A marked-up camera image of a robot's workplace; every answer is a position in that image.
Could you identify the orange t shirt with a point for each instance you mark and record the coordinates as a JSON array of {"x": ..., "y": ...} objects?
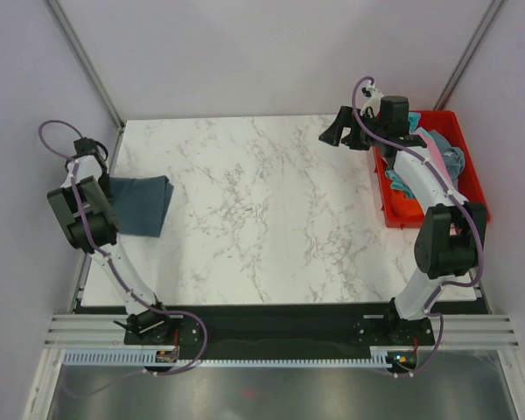
[{"x": 404, "y": 207}]

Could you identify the white slotted cable duct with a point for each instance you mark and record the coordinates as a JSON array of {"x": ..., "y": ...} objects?
[{"x": 157, "y": 359}]

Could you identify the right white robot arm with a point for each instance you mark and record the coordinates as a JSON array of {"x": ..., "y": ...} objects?
[{"x": 449, "y": 248}]

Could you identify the right aluminium frame post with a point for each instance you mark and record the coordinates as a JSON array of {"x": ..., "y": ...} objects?
[{"x": 489, "y": 17}]

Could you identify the grey-blue t shirt in bin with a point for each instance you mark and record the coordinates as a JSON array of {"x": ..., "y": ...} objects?
[{"x": 453, "y": 157}]

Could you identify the red plastic bin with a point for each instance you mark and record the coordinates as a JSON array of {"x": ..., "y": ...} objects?
[{"x": 447, "y": 124}]

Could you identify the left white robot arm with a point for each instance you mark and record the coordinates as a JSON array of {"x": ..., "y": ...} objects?
[{"x": 89, "y": 223}]

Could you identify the left aluminium frame post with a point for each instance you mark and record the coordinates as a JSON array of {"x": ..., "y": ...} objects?
[{"x": 62, "y": 20}]

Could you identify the teal t shirt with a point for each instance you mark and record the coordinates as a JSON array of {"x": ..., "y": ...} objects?
[{"x": 396, "y": 183}]

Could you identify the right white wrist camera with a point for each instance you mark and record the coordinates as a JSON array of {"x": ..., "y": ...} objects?
[{"x": 371, "y": 107}]

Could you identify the dark blue-grey t shirt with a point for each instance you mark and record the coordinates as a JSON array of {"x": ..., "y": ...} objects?
[{"x": 141, "y": 204}]

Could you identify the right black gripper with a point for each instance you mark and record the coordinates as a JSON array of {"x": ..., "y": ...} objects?
[{"x": 344, "y": 120}]

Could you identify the pink t shirt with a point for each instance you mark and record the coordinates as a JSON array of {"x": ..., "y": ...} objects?
[{"x": 435, "y": 154}]

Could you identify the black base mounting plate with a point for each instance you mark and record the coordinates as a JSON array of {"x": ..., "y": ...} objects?
[{"x": 283, "y": 330}]

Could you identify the aluminium front rail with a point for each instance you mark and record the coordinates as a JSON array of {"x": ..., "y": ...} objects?
[{"x": 461, "y": 332}]

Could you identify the aluminium frame post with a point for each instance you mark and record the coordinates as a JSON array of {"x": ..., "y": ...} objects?
[
  {"x": 62, "y": 20},
  {"x": 489, "y": 17}
]

